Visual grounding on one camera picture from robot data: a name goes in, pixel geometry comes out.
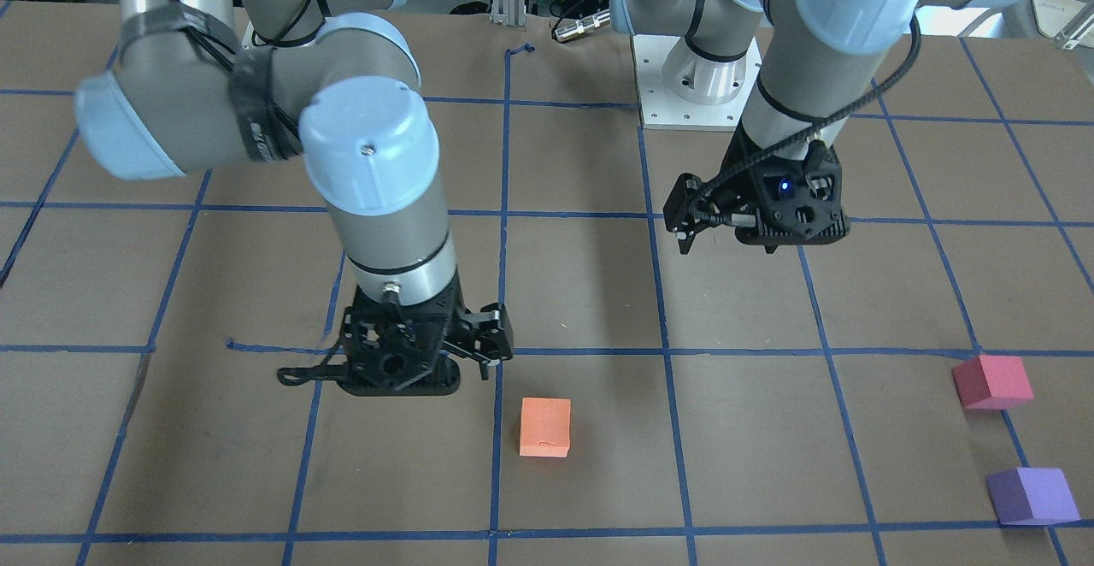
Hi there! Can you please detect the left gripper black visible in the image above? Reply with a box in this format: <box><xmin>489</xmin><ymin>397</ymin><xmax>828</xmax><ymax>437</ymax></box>
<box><xmin>663</xmin><ymin>140</ymin><xmax>850</xmax><ymax>255</ymax></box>

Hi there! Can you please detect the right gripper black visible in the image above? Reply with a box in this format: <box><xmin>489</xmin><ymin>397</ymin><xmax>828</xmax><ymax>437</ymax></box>
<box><xmin>276</xmin><ymin>276</ymin><xmax>515</xmax><ymax>396</ymax></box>

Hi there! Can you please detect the orange foam block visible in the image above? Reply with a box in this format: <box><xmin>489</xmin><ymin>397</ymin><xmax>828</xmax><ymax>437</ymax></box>
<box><xmin>519</xmin><ymin>396</ymin><xmax>572</xmax><ymax>458</ymax></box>

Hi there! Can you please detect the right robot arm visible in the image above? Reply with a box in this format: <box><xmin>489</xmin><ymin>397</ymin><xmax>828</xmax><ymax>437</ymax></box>
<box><xmin>75</xmin><ymin>0</ymin><xmax>513</xmax><ymax>396</ymax></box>

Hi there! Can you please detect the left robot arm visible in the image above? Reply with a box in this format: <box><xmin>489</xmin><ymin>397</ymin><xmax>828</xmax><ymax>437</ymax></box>
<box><xmin>609</xmin><ymin>0</ymin><xmax>1019</xmax><ymax>254</ymax></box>

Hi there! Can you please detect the red foam block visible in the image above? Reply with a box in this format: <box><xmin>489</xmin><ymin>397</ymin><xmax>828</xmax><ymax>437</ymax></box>
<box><xmin>952</xmin><ymin>353</ymin><xmax>1035</xmax><ymax>411</ymax></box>

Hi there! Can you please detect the purple foam block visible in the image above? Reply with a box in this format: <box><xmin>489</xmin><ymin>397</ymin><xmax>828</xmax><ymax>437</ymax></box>
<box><xmin>987</xmin><ymin>466</ymin><xmax>1081</xmax><ymax>525</ymax></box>

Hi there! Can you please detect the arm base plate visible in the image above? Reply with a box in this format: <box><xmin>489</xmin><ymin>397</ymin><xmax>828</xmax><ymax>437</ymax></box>
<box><xmin>632</xmin><ymin>35</ymin><xmax>763</xmax><ymax>131</ymax></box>

